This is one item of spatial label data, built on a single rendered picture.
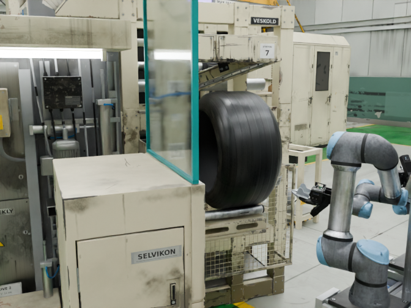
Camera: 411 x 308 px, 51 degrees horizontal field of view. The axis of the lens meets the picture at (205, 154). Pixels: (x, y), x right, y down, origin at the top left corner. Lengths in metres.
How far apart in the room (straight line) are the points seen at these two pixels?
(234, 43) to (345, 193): 1.07
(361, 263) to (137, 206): 0.91
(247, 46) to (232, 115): 0.58
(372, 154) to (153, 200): 0.87
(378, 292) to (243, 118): 0.90
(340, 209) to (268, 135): 0.49
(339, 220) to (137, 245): 0.84
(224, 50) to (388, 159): 1.08
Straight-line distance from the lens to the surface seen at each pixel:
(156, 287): 1.32
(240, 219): 2.19
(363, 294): 1.80
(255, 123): 2.00
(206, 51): 2.34
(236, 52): 2.41
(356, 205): 2.02
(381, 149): 1.72
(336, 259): 1.78
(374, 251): 1.74
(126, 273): 1.28
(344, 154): 1.73
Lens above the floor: 1.59
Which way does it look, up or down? 11 degrees down
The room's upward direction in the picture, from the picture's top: straight up
